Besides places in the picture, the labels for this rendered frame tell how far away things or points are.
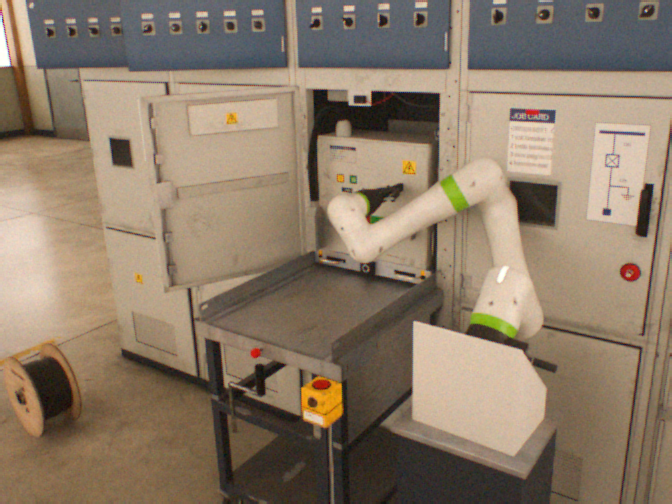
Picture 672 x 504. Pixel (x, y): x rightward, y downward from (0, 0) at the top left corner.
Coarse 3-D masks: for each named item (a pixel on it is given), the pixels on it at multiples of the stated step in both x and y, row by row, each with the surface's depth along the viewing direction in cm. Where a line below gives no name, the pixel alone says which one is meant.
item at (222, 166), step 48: (192, 96) 237; (240, 96) 249; (288, 96) 259; (144, 144) 236; (192, 144) 245; (240, 144) 254; (288, 144) 264; (192, 192) 248; (240, 192) 260; (288, 192) 270; (192, 240) 255; (240, 240) 265; (288, 240) 276
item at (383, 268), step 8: (320, 256) 272; (328, 256) 269; (336, 256) 267; (344, 256) 264; (328, 264) 271; (336, 264) 268; (344, 264) 266; (352, 264) 263; (376, 264) 256; (384, 264) 254; (392, 264) 252; (400, 264) 251; (376, 272) 257; (384, 272) 255; (392, 272) 253; (400, 272) 251; (408, 272) 249; (432, 272) 244; (408, 280) 250
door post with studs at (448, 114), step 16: (448, 80) 221; (448, 96) 222; (448, 112) 224; (448, 128) 225; (448, 144) 227; (448, 160) 229; (448, 224) 236; (448, 240) 238; (448, 256) 240; (448, 272) 242; (448, 288) 244; (448, 304) 246; (448, 320) 248
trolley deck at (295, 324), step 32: (288, 288) 252; (320, 288) 251; (352, 288) 250; (384, 288) 249; (224, 320) 226; (256, 320) 225; (288, 320) 224; (320, 320) 224; (352, 320) 223; (416, 320) 230; (288, 352) 204; (320, 352) 201; (352, 352) 201
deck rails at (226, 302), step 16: (304, 256) 268; (272, 272) 253; (288, 272) 261; (304, 272) 267; (240, 288) 239; (256, 288) 246; (272, 288) 251; (416, 288) 233; (432, 288) 245; (208, 304) 227; (224, 304) 233; (240, 304) 238; (400, 304) 225; (208, 320) 225; (368, 320) 208; (384, 320) 217; (352, 336) 202; (368, 336) 210; (336, 352) 196
